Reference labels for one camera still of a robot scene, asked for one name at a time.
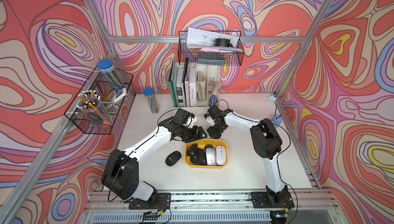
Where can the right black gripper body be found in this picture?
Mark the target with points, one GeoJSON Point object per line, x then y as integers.
{"type": "Point", "coordinates": [216, 129]}

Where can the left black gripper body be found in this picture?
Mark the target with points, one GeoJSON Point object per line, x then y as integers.
{"type": "Point", "coordinates": [188, 133]}

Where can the black mouse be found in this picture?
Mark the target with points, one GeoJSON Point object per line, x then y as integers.
{"type": "Point", "coordinates": [194, 160]}
{"type": "Point", "coordinates": [201, 157]}
{"type": "Point", "coordinates": [214, 134]}
{"type": "Point", "coordinates": [173, 158]}
{"type": "Point", "coordinates": [192, 150]}

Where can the silver mouse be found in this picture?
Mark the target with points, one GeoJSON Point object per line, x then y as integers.
{"type": "Point", "coordinates": [221, 155]}
{"type": "Point", "coordinates": [210, 155]}

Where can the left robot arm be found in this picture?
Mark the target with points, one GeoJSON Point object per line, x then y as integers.
{"type": "Point", "coordinates": [121, 173]}

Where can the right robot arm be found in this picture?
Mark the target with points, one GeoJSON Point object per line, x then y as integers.
{"type": "Point", "coordinates": [266, 143]}

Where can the yellow plastic storage tray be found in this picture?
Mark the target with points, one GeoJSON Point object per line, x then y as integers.
{"type": "Point", "coordinates": [201, 144]}

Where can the white file organizer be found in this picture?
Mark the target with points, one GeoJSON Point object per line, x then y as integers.
{"type": "Point", "coordinates": [207, 77]}

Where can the green book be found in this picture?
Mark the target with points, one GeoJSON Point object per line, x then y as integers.
{"type": "Point", "coordinates": [172, 83]}

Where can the blue lid pencil tube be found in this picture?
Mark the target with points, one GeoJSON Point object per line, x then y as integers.
{"type": "Point", "coordinates": [149, 93]}

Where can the small blue desk lamp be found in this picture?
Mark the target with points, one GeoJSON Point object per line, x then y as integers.
{"type": "Point", "coordinates": [277, 118]}

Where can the white book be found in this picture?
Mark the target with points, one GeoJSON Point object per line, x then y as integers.
{"type": "Point", "coordinates": [193, 86]}

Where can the black tape roll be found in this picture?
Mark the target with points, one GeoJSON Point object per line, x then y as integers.
{"type": "Point", "coordinates": [222, 42]}

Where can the white paper sheets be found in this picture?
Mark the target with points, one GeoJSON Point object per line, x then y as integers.
{"type": "Point", "coordinates": [205, 40]}

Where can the clear pen cup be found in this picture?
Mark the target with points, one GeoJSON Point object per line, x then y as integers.
{"type": "Point", "coordinates": [92, 107]}

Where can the blue lid tube in basket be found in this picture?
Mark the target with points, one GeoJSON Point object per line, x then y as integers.
{"type": "Point", "coordinates": [109, 71]}

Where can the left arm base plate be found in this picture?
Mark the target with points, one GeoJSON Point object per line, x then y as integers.
{"type": "Point", "coordinates": [159, 201]}

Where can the black wire basket back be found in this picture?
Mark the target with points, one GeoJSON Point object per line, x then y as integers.
{"type": "Point", "coordinates": [197, 56]}

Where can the black wire basket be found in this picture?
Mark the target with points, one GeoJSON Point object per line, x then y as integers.
{"type": "Point", "coordinates": [96, 81]}
{"type": "Point", "coordinates": [197, 56]}

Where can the black wire basket left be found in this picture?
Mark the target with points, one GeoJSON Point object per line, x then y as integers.
{"type": "Point", "coordinates": [96, 81]}

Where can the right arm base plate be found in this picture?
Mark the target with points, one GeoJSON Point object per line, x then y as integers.
{"type": "Point", "coordinates": [266, 200]}

